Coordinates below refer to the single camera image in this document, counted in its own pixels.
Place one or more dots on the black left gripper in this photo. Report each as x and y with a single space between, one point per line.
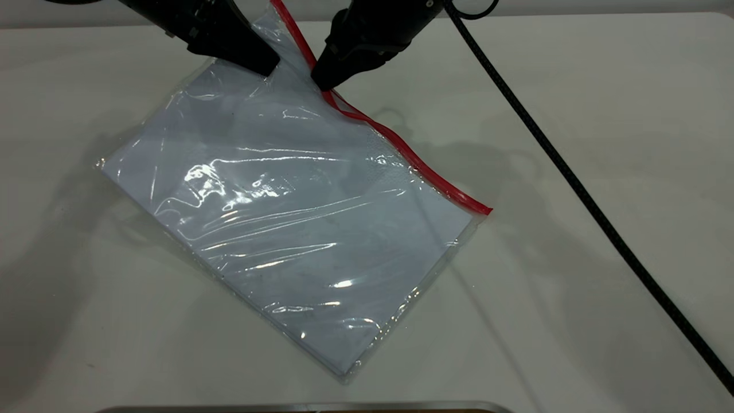
189 20

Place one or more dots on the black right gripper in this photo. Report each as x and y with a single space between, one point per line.
384 23

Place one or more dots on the clear plastic zip bag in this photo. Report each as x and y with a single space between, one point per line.
298 218

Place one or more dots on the white paper stack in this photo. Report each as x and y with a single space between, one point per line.
298 241

